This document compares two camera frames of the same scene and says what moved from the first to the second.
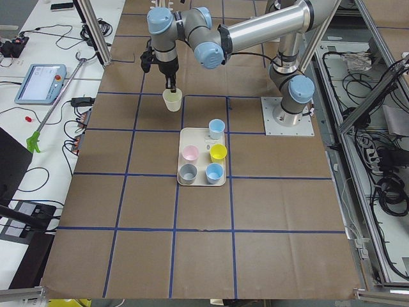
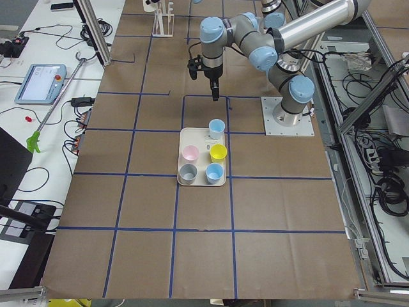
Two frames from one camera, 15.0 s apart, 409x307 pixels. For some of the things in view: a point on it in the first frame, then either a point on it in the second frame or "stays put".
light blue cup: [216, 128] stays put
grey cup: [188, 173] stays put
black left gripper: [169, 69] -> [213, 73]
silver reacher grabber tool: [34, 142] stays put
